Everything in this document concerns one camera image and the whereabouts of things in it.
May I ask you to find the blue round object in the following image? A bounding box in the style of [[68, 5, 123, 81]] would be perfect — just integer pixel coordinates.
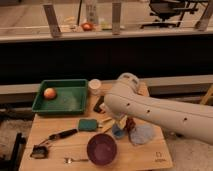
[[112, 124, 125, 139]]

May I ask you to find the light blue cloth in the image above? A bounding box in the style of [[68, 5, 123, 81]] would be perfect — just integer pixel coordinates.
[[129, 124, 155, 145]]

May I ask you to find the green plastic tray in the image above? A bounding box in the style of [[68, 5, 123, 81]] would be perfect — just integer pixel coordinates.
[[32, 79, 88, 116]]

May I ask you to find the brown pine cone object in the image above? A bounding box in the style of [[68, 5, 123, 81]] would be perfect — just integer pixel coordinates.
[[125, 117, 135, 132]]

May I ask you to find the orange apple in tray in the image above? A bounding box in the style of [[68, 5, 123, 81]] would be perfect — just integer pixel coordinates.
[[43, 88, 57, 100]]

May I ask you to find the wooden spatula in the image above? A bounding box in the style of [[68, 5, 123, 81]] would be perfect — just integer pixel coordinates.
[[98, 117, 115, 133]]

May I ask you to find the purple bowl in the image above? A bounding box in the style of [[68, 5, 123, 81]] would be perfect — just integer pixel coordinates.
[[87, 133, 117, 166]]

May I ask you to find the black office chair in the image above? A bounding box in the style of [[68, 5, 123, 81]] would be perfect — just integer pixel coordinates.
[[141, 0, 198, 29]]

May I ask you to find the green sponge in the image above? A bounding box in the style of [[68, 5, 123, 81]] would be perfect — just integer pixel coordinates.
[[78, 119, 98, 131]]

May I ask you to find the black handled brush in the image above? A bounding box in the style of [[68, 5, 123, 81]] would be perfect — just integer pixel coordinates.
[[30, 129, 78, 159]]

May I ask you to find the red fruit on far shelf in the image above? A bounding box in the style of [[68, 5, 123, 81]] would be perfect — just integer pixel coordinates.
[[81, 22, 94, 31]]

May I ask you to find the silver fork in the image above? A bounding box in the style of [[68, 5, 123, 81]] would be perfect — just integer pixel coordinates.
[[64, 157, 89, 164]]

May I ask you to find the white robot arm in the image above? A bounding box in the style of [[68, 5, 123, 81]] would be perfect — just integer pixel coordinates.
[[104, 73, 213, 145]]

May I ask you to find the white cylindrical cup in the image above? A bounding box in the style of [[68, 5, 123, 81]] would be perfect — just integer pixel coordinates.
[[88, 79, 101, 95]]

